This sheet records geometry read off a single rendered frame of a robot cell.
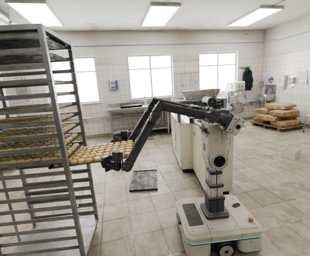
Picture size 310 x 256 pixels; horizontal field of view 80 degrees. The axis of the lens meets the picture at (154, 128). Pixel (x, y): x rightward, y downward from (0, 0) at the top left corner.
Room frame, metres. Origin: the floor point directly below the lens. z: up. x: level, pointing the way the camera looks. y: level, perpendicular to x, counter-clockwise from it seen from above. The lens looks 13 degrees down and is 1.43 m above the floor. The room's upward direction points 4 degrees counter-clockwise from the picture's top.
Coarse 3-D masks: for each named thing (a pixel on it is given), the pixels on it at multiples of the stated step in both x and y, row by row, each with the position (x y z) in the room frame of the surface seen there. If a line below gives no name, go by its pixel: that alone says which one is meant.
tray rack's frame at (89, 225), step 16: (0, 32) 1.19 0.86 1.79; (16, 32) 1.30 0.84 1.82; (48, 32) 1.26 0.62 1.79; (0, 80) 1.60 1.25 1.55; (32, 224) 1.59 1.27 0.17; (48, 224) 1.61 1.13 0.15; (64, 224) 1.59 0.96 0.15; (80, 224) 1.57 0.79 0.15; (96, 224) 1.57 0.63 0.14; (64, 240) 1.38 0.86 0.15
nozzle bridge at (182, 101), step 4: (176, 100) 2.99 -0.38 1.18; (180, 100) 2.90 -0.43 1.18; (184, 100) 2.83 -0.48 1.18; (188, 100) 2.78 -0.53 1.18; (192, 100) 2.74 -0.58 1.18; (196, 100) 2.74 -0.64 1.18; (200, 100) 2.74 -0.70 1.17; (224, 100) 2.75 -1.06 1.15; (188, 104) 2.83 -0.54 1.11; (224, 104) 2.75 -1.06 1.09; (224, 108) 2.75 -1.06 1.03; (180, 116) 2.85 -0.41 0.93; (180, 120) 2.85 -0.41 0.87
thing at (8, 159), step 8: (72, 144) 1.58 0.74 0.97; (80, 144) 1.61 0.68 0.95; (40, 152) 1.41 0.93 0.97; (48, 152) 1.38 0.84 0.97; (56, 152) 1.39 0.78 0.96; (0, 160) 1.28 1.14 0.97; (8, 160) 1.28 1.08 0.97; (16, 160) 1.28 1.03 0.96; (24, 160) 1.28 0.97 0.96; (32, 160) 1.24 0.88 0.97; (40, 160) 1.25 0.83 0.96
